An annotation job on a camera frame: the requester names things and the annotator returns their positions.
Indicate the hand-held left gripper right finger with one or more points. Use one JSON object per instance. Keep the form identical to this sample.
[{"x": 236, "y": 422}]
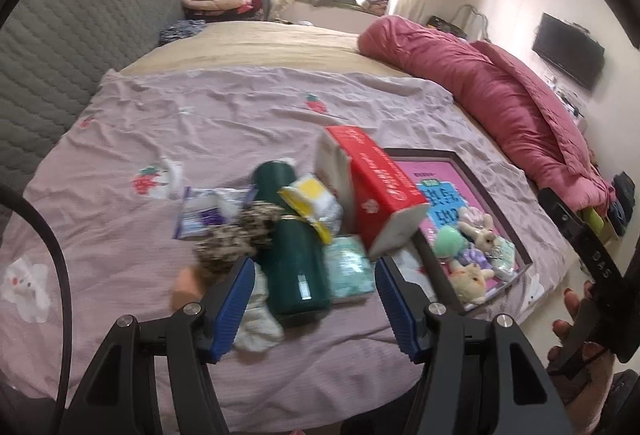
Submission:
[{"x": 395, "y": 310}]

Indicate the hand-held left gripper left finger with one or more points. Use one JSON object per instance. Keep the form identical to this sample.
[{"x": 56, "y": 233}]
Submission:
[{"x": 232, "y": 310}]

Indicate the dark brown tray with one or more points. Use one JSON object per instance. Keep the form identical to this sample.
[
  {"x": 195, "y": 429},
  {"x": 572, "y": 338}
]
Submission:
[{"x": 439, "y": 279}]

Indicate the green plush toy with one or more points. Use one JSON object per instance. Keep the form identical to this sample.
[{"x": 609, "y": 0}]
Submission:
[{"x": 450, "y": 242}]

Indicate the cream bunny plush toy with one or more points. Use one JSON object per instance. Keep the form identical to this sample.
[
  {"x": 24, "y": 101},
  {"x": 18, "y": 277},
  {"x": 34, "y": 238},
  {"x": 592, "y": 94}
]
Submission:
[{"x": 477, "y": 227}]

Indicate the yellow snack packet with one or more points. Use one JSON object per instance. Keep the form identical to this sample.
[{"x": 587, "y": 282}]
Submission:
[{"x": 310, "y": 200}]

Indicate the person's right hand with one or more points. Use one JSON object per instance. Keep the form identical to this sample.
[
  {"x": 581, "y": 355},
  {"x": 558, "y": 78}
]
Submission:
[{"x": 597, "y": 390}]

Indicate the white lace cloth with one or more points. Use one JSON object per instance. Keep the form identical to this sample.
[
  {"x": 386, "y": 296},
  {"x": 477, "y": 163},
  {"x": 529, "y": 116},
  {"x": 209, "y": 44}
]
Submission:
[{"x": 255, "y": 320}]

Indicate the small peach object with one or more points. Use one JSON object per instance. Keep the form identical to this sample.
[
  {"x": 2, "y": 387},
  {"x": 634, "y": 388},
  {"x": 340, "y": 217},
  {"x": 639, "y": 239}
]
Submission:
[{"x": 187, "y": 287}]

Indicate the navy fabric item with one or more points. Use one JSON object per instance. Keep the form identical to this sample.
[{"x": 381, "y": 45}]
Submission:
[{"x": 620, "y": 200}]

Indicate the teal patterned tissue packet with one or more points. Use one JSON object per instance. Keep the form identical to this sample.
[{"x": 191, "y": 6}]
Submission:
[{"x": 350, "y": 270}]

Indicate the leopard print scrunchie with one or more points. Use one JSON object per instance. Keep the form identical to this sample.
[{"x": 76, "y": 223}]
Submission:
[{"x": 235, "y": 235}]

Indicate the dark green thermos bottle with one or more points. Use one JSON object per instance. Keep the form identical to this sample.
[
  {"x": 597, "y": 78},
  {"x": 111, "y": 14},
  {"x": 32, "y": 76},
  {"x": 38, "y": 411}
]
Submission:
[{"x": 295, "y": 255}]

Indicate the purple white packet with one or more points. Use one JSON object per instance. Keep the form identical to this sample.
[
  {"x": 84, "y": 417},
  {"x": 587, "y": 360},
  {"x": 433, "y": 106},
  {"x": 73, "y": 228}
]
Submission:
[{"x": 200, "y": 212}]

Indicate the red tissue pack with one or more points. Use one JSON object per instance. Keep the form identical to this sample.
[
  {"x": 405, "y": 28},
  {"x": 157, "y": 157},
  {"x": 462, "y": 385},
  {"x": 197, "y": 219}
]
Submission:
[{"x": 380, "y": 185}]

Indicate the pink book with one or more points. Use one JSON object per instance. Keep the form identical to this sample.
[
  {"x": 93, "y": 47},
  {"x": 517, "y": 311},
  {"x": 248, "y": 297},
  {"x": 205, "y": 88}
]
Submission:
[{"x": 425, "y": 172}]

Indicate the cluttered white cabinet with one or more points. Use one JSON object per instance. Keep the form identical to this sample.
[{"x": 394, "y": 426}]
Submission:
[{"x": 570, "y": 100}]

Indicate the pink quilt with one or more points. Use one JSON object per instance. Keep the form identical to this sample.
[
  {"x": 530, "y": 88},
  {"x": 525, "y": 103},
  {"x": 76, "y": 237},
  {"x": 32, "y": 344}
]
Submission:
[{"x": 500, "y": 95}]

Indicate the purple printed blanket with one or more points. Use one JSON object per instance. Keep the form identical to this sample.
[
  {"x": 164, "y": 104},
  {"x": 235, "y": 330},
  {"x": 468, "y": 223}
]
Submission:
[{"x": 200, "y": 125}]

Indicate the beige bed sheet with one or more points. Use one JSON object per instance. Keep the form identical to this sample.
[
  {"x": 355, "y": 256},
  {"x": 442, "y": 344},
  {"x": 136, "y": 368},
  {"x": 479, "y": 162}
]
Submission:
[{"x": 280, "y": 45}]

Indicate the dark patterned cloth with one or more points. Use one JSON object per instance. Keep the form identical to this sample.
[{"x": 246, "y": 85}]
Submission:
[{"x": 180, "y": 31}]

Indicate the black wall television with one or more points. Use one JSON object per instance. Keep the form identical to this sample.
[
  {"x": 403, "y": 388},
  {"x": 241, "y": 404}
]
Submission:
[{"x": 567, "y": 50}]

